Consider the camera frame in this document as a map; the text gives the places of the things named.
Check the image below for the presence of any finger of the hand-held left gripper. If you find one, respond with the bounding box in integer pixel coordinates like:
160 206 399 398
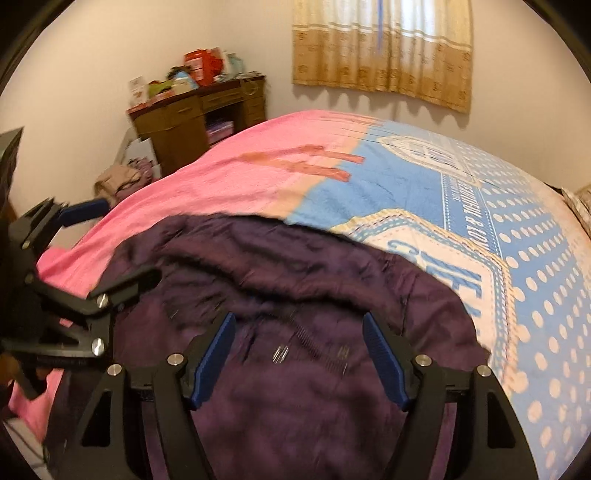
0 268 163 370
20 197 112 253

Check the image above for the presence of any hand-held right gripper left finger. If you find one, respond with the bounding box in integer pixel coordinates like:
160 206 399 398
60 313 239 480

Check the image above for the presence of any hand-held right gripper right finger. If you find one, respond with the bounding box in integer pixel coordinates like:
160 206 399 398
362 314 539 480

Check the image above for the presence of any purple quilted jacket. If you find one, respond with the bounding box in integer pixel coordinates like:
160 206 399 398
44 213 492 480

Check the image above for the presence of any purple garment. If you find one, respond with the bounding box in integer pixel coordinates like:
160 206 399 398
127 158 156 186

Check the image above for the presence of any white paper bag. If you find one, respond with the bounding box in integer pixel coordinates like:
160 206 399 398
122 137 160 178

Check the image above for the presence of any brown wooden desk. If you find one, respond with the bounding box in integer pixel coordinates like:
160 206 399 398
127 76 267 176

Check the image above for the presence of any white printed carton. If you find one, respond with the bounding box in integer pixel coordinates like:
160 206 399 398
129 76 148 108

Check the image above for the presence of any stack of flat boxes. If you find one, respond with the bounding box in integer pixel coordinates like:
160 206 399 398
206 117 234 145

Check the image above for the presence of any bed with pink-blue cover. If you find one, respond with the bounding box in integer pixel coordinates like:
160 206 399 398
9 110 591 480

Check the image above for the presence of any red gift box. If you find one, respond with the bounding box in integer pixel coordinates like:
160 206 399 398
185 47 221 86

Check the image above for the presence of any beige patterned window curtain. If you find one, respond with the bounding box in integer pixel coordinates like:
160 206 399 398
292 0 474 114

